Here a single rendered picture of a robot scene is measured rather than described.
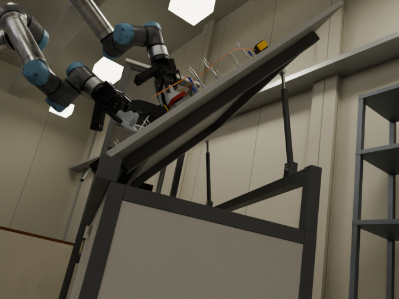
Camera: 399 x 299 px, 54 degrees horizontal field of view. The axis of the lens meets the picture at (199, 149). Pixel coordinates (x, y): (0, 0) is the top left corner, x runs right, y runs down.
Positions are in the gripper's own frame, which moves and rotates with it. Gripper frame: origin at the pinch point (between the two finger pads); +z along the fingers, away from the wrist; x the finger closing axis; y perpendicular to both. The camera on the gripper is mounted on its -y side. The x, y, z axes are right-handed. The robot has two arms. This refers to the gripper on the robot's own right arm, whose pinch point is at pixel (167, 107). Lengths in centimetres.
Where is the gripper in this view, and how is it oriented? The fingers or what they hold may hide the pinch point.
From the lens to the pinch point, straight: 144.4
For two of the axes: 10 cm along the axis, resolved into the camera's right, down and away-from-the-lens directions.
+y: 8.7, -1.1, 4.8
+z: 2.6, 9.3, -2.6
